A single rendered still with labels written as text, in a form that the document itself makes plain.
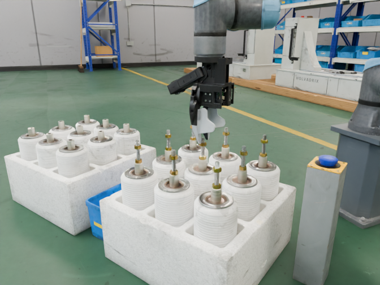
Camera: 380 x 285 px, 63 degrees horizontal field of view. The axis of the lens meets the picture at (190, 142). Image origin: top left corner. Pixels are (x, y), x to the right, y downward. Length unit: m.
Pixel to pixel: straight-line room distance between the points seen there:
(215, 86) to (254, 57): 3.48
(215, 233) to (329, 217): 0.26
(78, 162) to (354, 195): 0.90
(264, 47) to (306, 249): 3.61
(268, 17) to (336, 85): 2.41
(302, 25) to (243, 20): 2.93
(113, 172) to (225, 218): 0.53
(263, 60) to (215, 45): 3.55
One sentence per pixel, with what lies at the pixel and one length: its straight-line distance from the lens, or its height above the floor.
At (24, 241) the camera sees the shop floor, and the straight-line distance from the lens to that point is 1.10.
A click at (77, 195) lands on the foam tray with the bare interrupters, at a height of 0.13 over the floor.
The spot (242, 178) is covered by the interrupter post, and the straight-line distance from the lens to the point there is 0.76.
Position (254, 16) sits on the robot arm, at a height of 0.63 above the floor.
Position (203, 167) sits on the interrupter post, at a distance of 0.81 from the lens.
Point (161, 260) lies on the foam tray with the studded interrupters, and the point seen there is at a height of 0.10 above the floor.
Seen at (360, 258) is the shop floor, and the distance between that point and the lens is 1.04.
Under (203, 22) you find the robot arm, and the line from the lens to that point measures 0.72.
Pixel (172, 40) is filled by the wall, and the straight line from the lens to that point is 7.49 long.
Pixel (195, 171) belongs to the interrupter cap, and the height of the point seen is 0.25.
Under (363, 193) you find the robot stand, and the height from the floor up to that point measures 0.11.
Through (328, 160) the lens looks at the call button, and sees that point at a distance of 0.74.
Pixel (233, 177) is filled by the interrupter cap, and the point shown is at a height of 0.25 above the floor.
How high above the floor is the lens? 0.58
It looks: 18 degrees down
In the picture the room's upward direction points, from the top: straight up
